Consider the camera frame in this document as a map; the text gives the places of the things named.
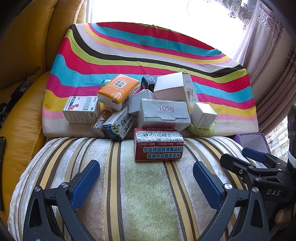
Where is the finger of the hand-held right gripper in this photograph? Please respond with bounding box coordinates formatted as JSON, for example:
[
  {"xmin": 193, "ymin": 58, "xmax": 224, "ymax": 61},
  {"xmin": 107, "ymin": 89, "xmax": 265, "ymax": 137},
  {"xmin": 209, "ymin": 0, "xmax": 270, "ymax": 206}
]
[
  {"xmin": 242, "ymin": 147, "xmax": 288, "ymax": 173},
  {"xmin": 220, "ymin": 153, "xmax": 285, "ymax": 186}
]

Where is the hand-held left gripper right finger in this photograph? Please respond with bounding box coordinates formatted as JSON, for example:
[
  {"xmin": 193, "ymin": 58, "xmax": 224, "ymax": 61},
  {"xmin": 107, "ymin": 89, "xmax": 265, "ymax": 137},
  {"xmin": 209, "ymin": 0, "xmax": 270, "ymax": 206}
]
[{"xmin": 193, "ymin": 161, "xmax": 270, "ymax": 241}]

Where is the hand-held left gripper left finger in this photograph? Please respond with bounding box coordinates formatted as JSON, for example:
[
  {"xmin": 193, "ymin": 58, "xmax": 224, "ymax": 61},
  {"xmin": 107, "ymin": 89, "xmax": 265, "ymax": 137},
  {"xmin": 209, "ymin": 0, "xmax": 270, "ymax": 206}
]
[{"xmin": 23, "ymin": 159, "xmax": 101, "ymax": 241}]

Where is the purple cardboard box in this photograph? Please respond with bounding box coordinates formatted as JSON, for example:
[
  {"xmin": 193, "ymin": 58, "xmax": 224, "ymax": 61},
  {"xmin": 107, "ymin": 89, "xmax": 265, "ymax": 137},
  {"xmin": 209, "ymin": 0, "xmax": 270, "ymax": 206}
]
[{"xmin": 232, "ymin": 133, "xmax": 271, "ymax": 167}]

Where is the round green sponge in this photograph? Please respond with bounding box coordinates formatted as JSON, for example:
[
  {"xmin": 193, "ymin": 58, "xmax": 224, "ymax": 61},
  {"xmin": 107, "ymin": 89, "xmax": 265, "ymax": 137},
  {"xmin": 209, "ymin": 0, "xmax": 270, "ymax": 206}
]
[{"xmin": 187, "ymin": 120, "xmax": 216, "ymax": 136}]

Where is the small white box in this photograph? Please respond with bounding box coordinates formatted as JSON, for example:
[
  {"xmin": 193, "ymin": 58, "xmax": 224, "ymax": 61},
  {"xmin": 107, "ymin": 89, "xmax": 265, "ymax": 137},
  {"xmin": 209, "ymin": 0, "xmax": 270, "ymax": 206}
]
[{"xmin": 191, "ymin": 102, "xmax": 218, "ymax": 129}]

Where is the red box with code squares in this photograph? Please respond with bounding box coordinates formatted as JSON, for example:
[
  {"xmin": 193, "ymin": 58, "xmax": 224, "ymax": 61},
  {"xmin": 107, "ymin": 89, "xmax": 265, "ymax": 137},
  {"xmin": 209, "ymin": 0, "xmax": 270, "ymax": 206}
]
[{"xmin": 133, "ymin": 127, "xmax": 185, "ymax": 161}]

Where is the gold brown packet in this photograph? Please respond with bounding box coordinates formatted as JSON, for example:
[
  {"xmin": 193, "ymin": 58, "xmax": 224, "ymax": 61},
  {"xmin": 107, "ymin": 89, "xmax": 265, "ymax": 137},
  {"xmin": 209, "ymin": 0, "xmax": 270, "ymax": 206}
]
[{"xmin": 91, "ymin": 109, "xmax": 114, "ymax": 137}]

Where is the blue white medicine box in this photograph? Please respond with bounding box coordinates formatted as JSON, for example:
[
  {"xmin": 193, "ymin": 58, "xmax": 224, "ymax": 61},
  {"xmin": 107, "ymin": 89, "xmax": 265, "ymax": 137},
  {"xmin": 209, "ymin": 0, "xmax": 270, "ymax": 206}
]
[{"xmin": 102, "ymin": 105, "xmax": 139, "ymax": 141}]

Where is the white medicine box red figure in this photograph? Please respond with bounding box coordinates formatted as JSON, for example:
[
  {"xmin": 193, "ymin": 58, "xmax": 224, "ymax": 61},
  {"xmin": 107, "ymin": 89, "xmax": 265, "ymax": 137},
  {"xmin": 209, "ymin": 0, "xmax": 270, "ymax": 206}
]
[{"xmin": 63, "ymin": 95, "xmax": 101, "ymax": 124}]

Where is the tall white box line drawing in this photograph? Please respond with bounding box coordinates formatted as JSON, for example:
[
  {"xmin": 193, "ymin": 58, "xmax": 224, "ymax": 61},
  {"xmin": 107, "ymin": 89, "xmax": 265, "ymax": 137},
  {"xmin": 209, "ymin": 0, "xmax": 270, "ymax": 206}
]
[{"xmin": 183, "ymin": 74, "xmax": 199, "ymax": 112}]

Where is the white soap box pink stain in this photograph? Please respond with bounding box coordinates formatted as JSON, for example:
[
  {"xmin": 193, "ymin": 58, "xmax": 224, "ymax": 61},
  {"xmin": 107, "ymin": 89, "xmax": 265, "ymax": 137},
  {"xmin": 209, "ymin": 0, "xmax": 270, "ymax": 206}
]
[{"xmin": 138, "ymin": 98, "xmax": 192, "ymax": 132}]

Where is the grey white cube box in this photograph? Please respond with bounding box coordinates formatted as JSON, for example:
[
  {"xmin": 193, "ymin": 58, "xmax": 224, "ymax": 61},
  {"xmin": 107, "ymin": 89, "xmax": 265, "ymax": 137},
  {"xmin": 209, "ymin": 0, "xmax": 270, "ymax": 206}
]
[{"xmin": 128, "ymin": 89, "xmax": 156, "ymax": 116}]

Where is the orange tissue pack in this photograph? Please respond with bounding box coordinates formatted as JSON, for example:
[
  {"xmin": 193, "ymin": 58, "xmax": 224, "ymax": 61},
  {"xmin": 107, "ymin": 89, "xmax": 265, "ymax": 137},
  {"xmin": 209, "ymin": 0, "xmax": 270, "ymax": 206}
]
[{"xmin": 97, "ymin": 73, "xmax": 141, "ymax": 111}]

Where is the large plain white box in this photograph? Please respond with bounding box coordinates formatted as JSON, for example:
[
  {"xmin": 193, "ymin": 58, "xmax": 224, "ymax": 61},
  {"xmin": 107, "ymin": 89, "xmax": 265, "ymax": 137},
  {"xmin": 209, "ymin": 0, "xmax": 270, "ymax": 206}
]
[{"xmin": 154, "ymin": 72, "xmax": 189, "ymax": 102}]

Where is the black box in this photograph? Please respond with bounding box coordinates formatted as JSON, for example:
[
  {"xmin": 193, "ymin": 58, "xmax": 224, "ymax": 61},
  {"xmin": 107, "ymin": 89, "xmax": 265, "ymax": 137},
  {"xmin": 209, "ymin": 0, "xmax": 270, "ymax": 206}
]
[{"xmin": 140, "ymin": 75, "xmax": 160, "ymax": 92}]

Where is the person's right hand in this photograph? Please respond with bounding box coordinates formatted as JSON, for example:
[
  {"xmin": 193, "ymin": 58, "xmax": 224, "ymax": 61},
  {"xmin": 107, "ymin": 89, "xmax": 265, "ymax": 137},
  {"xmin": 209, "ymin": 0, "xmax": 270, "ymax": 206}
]
[{"xmin": 276, "ymin": 205, "xmax": 295, "ymax": 223}]

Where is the white lace sheer curtain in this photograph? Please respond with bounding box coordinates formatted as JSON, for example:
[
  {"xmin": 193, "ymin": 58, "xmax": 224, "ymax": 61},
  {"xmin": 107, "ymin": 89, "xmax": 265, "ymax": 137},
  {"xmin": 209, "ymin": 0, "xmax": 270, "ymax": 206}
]
[{"xmin": 264, "ymin": 113, "xmax": 288, "ymax": 145}]

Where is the striped velvet cushion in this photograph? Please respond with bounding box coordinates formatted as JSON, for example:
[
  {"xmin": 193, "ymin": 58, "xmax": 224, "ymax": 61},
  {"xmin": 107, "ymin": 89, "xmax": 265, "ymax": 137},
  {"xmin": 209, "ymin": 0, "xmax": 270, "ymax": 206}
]
[{"xmin": 9, "ymin": 136, "xmax": 255, "ymax": 241}]

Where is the beige pleated curtain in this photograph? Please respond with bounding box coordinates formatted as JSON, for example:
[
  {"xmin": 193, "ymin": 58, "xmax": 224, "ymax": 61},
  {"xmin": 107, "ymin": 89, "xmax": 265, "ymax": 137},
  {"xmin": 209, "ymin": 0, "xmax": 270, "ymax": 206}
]
[{"xmin": 231, "ymin": 2, "xmax": 296, "ymax": 139}]

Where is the yellow leather sofa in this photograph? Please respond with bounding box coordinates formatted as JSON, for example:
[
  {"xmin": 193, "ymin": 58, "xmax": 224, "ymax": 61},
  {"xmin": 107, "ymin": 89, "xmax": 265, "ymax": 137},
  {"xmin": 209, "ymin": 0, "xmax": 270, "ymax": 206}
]
[{"xmin": 0, "ymin": 0, "xmax": 88, "ymax": 209}]

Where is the dark patterned cloth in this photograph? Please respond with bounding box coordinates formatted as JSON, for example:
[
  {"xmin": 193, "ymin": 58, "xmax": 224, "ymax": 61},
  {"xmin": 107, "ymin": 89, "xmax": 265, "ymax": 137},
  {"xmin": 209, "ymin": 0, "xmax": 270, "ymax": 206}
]
[{"xmin": 0, "ymin": 74, "xmax": 35, "ymax": 126}]

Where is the rainbow striped cloth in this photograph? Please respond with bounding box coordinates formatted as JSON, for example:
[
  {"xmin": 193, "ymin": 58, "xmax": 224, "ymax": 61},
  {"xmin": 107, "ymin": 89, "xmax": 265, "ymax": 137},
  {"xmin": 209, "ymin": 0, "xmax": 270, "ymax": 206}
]
[{"xmin": 42, "ymin": 22, "xmax": 259, "ymax": 139}]

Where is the floral sheer window curtain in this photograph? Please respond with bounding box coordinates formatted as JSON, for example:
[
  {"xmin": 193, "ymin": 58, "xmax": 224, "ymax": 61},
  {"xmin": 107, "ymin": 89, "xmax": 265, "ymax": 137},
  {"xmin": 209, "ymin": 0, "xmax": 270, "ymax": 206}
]
[{"xmin": 220, "ymin": 0, "xmax": 262, "ymax": 15}]

